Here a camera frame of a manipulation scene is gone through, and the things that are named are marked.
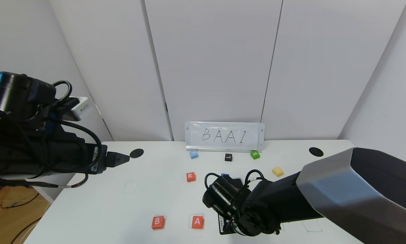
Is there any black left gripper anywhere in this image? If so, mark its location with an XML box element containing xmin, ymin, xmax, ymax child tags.
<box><xmin>47</xmin><ymin>139</ymin><xmax>130</xmax><ymax>175</ymax></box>

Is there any white BAAI sign board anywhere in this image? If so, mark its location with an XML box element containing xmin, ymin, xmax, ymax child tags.
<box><xmin>185</xmin><ymin>121</ymin><xmax>265</xmax><ymax>151</ymax></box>

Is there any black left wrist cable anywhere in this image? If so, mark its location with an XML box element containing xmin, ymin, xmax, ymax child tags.
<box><xmin>52</xmin><ymin>80</ymin><xmax>103</xmax><ymax>188</ymax></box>

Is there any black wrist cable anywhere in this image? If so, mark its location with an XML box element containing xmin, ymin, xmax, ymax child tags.
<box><xmin>205</xmin><ymin>169</ymin><xmax>266</xmax><ymax>190</ymax></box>
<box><xmin>52</xmin><ymin>80</ymin><xmax>103</xmax><ymax>188</ymax></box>

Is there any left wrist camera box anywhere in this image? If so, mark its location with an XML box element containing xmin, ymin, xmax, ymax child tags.
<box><xmin>69</xmin><ymin>97</ymin><xmax>93</xmax><ymax>122</ymax></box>

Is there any black floor cable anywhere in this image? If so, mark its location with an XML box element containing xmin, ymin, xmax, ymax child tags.
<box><xmin>12</xmin><ymin>217</ymin><xmax>42</xmax><ymax>244</ymax></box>
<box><xmin>0</xmin><ymin>185</ymin><xmax>41</xmax><ymax>209</ymax></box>

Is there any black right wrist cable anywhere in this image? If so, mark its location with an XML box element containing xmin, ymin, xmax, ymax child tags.
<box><xmin>205</xmin><ymin>169</ymin><xmax>266</xmax><ymax>190</ymax></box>

